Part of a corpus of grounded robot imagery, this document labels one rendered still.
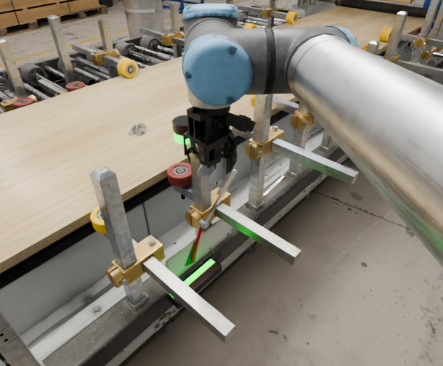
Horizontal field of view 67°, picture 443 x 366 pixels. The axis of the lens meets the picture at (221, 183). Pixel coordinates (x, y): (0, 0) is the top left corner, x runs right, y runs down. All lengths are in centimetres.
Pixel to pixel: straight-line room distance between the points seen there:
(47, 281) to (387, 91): 92
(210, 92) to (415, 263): 185
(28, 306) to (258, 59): 85
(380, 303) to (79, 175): 151
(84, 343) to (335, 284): 132
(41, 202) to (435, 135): 92
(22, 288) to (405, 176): 92
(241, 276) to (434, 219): 167
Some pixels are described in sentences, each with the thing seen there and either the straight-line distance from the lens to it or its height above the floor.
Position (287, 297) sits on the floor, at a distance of 180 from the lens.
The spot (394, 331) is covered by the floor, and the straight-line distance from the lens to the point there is 186.
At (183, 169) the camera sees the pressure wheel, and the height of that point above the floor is 91.
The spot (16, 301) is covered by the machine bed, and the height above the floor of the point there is 74.
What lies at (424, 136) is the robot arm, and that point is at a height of 139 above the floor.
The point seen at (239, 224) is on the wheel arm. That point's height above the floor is 85.
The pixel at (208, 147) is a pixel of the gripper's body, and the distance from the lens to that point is 64.
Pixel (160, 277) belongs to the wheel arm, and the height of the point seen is 86.
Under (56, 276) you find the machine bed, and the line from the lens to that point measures 103.
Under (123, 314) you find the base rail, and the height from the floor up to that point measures 70.
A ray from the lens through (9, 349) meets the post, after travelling 78.
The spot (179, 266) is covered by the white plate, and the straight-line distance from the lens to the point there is 95.
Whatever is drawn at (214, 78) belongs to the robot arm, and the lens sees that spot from 46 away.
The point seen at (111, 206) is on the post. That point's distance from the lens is 68.
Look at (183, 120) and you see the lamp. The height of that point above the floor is 111.
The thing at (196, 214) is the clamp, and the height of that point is 87.
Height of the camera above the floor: 149
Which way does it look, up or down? 38 degrees down
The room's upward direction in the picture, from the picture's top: straight up
